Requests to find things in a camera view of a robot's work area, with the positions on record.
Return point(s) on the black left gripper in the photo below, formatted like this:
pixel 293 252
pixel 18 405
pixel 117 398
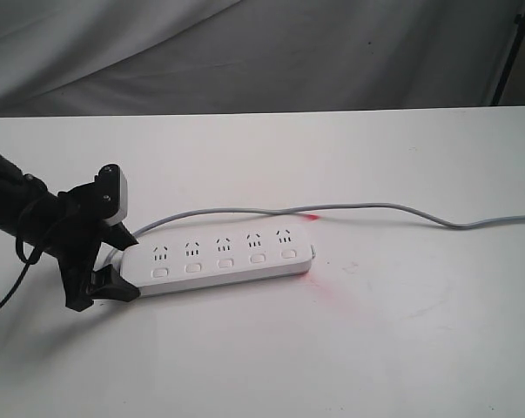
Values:
pixel 78 237

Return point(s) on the white five-outlet power strip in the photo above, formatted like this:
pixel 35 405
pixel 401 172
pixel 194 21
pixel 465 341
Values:
pixel 192 258

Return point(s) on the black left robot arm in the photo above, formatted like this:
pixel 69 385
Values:
pixel 30 213

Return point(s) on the grey backdrop cloth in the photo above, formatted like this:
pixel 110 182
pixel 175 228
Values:
pixel 100 58

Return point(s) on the black tripod stand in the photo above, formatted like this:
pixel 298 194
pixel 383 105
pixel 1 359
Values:
pixel 510 56

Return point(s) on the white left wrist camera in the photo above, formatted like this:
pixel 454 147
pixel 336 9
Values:
pixel 121 210

